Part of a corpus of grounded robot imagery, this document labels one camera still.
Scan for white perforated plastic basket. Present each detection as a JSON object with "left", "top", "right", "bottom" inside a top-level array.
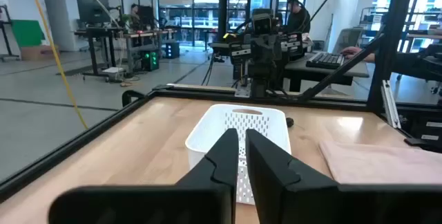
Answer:
[{"left": 184, "top": 103, "right": 293, "bottom": 206}]

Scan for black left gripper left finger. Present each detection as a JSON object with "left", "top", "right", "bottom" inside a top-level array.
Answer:
[{"left": 48, "top": 128, "right": 240, "bottom": 224}]

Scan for black aluminium table frame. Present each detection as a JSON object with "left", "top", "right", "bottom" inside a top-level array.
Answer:
[{"left": 0, "top": 0, "right": 442, "bottom": 204}]

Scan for green board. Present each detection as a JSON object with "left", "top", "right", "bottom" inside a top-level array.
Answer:
[{"left": 10, "top": 19, "right": 45, "bottom": 48}]

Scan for computer tower blue lights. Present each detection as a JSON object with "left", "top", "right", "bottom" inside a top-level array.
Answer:
[{"left": 164, "top": 41, "right": 181, "bottom": 59}]

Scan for black monitor on stand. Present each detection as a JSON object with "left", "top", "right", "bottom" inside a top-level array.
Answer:
[{"left": 75, "top": 0, "right": 125, "bottom": 78}]

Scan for computer tower green lights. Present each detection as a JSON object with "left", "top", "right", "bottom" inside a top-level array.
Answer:
[{"left": 140, "top": 50, "right": 160, "bottom": 72}]

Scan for wooden top desk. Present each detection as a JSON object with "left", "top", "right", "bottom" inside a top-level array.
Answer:
[{"left": 74, "top": 26, "right": 177, "bottom": 78}]

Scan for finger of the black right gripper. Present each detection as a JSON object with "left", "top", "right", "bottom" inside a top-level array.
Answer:
[
  {"left": 251, "top": 42, "right": 265, "bottom": 76},
  {"left": 264, "top": 42, "right": 281, "bottom": 76}
]

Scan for person's hand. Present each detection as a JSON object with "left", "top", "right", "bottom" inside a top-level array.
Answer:
[{"left": 340, "top": 46, "right": 376, "bottom": 62}]

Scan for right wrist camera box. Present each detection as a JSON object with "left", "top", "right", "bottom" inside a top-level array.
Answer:
[{"left": 253, "top": 8, "right": 274, "bottom": 35}]

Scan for grey desk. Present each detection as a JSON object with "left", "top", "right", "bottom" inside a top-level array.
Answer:
[{"left": 283, "top": 51, "right": 370, "bottom": 93}]

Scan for black keyboard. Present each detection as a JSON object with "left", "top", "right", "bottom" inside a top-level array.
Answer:
[{"left": 305, "top": 51, "right": 346, "bottom": 71}]

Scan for yellow hanging cable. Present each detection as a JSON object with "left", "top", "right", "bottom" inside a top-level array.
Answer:
[{"left": 26, "top": 0, "right": 90, "bottom": 131}]

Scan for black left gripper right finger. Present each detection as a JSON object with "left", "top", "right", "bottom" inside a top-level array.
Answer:
[{"left": 245, "top": 129, "right": 442, "bottom": 224}]

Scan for person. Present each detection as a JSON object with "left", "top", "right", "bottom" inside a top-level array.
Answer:
[
  {"left": 285, "top": 0, "right": 311, "bottom": 35},
  {"left": 129, "top": 3, "right": 142, "bottom": 24}
]

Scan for silver aluminium extrusion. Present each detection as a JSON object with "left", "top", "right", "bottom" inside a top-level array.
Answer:
[{"left": 381, "top": 80, "right": 402, "bottom": 130}]

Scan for cardboard box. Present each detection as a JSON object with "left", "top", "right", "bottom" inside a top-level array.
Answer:
[{"left": 19, "top": 44, "right": 60, "bottom": 62}]

